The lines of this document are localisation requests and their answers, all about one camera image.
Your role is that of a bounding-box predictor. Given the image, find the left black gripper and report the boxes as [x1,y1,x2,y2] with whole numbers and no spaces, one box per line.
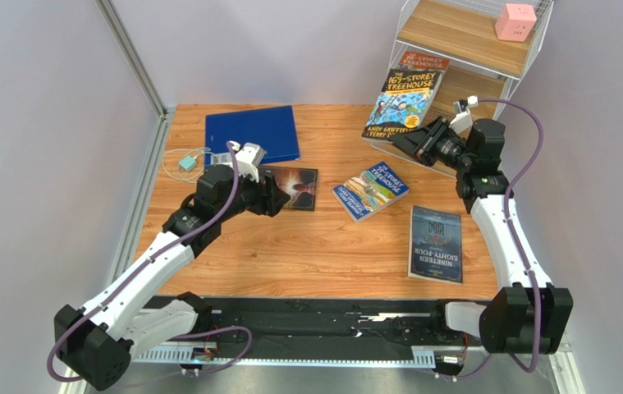
[217,166,291,223]

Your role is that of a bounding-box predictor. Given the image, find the black 169-Storey Treehouse book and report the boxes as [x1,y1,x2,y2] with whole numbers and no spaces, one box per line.
[361,68,445,142]

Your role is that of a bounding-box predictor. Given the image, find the blue 91-Storey Treehouse book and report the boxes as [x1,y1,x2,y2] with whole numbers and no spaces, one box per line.
[332,161,410,223]

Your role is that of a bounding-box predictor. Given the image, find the orange 78-Storey Treehouse book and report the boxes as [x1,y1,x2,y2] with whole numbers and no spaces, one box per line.
[396,51,450,71]

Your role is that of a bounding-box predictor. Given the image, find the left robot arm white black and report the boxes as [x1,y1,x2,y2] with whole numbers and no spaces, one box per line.
[47,165,291,391]

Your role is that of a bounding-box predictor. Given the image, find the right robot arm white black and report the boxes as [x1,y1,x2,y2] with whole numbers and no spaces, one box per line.
[390,118,574,355]

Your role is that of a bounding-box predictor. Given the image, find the Three Days To See book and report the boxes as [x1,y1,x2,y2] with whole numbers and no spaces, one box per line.
[264,166,318,211]

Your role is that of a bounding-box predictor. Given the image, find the blue file folder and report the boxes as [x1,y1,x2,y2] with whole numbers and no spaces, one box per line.
[205,105,300,164]

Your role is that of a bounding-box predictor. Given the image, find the Nineteen Eighty-Four book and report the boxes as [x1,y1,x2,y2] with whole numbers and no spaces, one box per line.
[407,205,464,285]

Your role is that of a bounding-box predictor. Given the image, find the pink cube power socket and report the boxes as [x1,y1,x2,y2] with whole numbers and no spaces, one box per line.
[494,3,538,43]

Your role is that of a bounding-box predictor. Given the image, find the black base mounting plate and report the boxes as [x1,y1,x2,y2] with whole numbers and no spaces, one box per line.
[155,295,484,363]

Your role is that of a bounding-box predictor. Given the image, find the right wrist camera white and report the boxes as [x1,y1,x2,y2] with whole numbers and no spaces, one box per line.
[450,95,479,134]

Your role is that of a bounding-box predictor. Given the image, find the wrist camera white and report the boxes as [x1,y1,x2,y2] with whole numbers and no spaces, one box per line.
[227,141,266,182]
[450,95,479,134]

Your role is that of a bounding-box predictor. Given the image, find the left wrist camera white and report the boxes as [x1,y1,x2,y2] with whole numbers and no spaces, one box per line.
[227,141,266,182]

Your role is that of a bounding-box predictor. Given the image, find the teal charger with white cable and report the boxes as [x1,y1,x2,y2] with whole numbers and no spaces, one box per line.
[161,147,213,184]

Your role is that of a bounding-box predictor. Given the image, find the white wire wooden shelf rack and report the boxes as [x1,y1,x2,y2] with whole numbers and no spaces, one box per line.
[371,0,556,181]

